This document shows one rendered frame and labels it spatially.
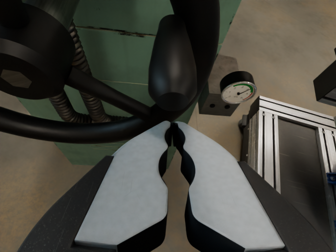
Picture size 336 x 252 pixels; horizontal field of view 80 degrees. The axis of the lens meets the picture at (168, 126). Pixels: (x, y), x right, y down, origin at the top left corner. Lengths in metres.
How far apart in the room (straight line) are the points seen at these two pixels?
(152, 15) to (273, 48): 1.56
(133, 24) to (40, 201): 0.83
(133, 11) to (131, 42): 0.06
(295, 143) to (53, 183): 1.06
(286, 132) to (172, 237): 0.67
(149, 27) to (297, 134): 0.87
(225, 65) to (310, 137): 0.71
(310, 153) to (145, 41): 0.88
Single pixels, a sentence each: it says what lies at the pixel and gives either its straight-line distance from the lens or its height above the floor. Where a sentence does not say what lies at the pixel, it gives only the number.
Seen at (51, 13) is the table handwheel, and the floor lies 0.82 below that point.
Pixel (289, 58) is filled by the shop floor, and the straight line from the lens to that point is 1.84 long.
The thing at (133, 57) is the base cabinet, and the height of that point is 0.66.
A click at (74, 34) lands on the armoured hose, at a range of 0.25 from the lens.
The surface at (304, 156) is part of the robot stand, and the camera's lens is 1.04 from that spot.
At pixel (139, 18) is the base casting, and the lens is 0.36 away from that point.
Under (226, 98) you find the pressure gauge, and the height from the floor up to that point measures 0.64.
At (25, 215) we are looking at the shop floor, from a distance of 1.03.
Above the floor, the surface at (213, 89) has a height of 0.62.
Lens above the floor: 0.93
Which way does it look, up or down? 59 degrees down
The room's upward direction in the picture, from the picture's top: 15 degrees clockwise
